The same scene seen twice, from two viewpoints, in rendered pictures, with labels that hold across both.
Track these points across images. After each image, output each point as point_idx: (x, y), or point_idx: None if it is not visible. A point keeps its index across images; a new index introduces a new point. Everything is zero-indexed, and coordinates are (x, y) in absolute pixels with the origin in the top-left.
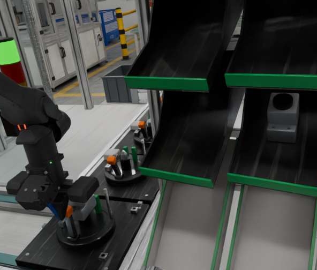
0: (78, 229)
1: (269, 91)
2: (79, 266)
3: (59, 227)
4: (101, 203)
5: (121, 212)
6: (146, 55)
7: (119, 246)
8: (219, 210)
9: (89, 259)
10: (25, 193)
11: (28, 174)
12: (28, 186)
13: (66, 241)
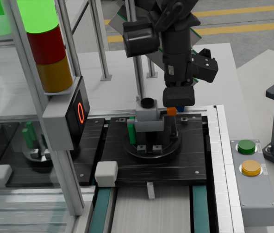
0: (161, 138)
1: None
2: (197, 132)
3: (162, 153)
4: (111, 149)
5: (125, 130)
6: None
7: (168, 118)
8: (160, 41)
9: (187, 130)
10: (210, 64)
11: (173, 87)
12: (203, 63)
13: (179, 140)
